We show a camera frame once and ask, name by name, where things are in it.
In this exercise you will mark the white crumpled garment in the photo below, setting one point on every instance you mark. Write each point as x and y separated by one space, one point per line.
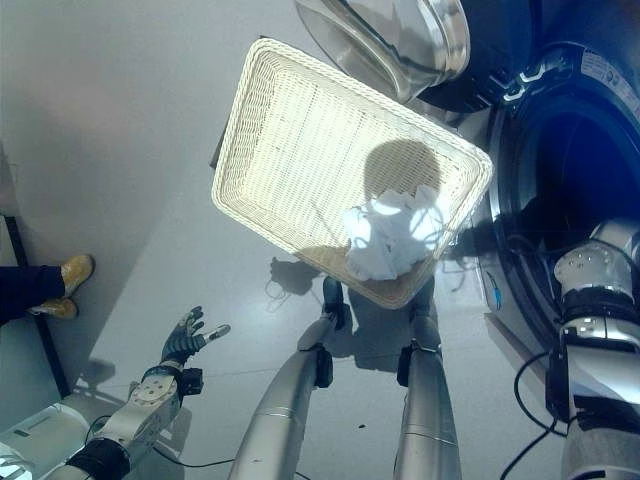
387 240

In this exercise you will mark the silver robot leg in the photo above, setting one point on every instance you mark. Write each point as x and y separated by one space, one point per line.
295 400
425 400

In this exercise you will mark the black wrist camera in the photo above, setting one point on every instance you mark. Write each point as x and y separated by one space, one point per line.
192 381

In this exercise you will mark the silver robot left leg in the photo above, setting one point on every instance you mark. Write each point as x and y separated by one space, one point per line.
295 400

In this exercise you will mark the cream wicker laundry basket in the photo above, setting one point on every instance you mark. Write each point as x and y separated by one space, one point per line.
330 185

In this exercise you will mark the person's leg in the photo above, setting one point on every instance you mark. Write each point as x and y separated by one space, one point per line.
27 295

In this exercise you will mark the silver robot right leg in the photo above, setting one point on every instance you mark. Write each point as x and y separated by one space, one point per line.
425 400

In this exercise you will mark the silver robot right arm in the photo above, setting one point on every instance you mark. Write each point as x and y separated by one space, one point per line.
597 325

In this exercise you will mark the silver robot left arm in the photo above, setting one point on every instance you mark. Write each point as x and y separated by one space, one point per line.
107 425

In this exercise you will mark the glass washing machine door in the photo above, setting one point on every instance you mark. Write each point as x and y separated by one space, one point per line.
395 40

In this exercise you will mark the person's yellow shoe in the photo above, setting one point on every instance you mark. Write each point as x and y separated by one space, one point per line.
56 307
76 269

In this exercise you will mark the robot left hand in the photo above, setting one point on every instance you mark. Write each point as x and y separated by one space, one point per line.
181 340

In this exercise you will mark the dark front-load washing machine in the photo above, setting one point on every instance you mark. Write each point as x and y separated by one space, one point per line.
555 165

